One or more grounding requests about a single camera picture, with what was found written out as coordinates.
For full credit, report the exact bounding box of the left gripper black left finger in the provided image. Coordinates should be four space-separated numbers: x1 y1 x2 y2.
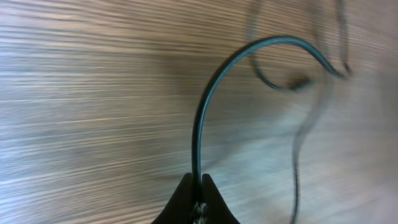
152 173 193 224

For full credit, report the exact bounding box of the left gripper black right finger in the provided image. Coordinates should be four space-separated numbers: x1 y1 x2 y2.
201 174 239 224

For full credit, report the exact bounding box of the black usb cable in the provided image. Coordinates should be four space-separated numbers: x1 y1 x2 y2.
191 0 354 224

